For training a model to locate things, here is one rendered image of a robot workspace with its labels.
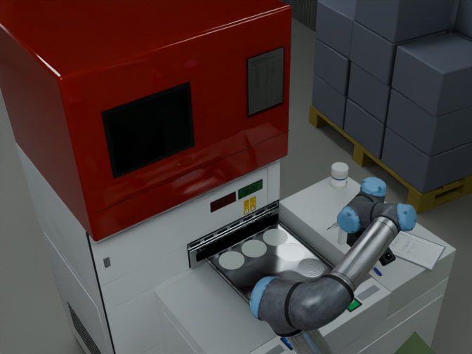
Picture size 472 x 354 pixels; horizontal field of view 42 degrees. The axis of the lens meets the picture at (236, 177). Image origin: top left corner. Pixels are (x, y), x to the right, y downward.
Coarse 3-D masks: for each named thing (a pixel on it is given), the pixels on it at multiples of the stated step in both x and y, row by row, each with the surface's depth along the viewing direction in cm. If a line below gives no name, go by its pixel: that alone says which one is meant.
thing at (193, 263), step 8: (256, 216) 249; (264, 216) 250; (248, 224) 246; (224, 232) 242; (232, 232) 243; (256, 232) 252; (208, 240) 238; (216, 240) 239; (240, 240) 248; (192, 248) 235; (200, 248) 236; (224, 248) 245; (192, 256) 235; (208, 256) 241; (192, 264) 238; (200, 264) 241
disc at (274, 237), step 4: (268, 232) 247; (272, 232) 247; (276, 232) 247; (280, 232) 247; (284, 232) 247; (264, 236) 246; (268, 236) 246; (272, 236) 246; (276, 236) 246; (280, 236) 245; (284, 236) 245; (264, 240) 244; (268, 240) 244; (272, 240) 244; (276, 240) 244; (280, 240) 243; (284, 240) 243; (272, 244) 242; (276, 244) 242; (280, 244) 242
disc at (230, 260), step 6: (228, 252) 239; (234, 252) 239; (222, 258) 236; (228, 258) 236; (234, 258) 236; (240, 258) 236; (222, 264) 234; (228, 264) 233; (234, 264) 233; (240, 264) 233
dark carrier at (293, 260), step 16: (288, 240) 243; (272, 256) 236; (288, 256) 236; (304, 256) 236; (224, 272) 230; (240, 272) 230; (256, 272) 230; (272, 272) 230; (288, 272) 229; (304, 272) 229; (320, 272) 229; (240, 288) 223
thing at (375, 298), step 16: (368, 288) 214; (384, 288) 214; (368, 304) 208; (384, 304) 213; (336, 320) 203; (352, 320) 204; (368, 320) 212; (336, 336) 203; (352, 336) 211; (256, 352) 193; (272, 352) 194; (288, 352) 193
